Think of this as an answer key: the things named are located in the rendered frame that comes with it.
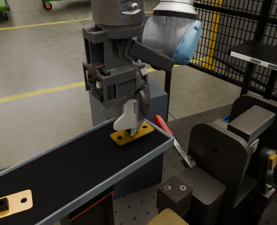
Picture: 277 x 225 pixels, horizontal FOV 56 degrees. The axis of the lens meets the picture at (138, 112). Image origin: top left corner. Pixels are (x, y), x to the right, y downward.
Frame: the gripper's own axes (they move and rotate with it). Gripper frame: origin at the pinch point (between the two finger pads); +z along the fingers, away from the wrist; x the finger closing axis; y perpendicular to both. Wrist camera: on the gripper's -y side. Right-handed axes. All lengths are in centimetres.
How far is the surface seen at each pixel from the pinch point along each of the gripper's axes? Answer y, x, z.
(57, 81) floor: -62, -257, 121
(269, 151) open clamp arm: -26.2, 15.5, 9.2
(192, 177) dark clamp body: -8.5, 9.5, 11.6
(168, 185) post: -1.9, 9.3, 9.5
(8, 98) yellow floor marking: -3, -250, 120
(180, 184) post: -3.9, 10.6, 9.5
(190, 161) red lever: -10.5, 6.7, 10.3
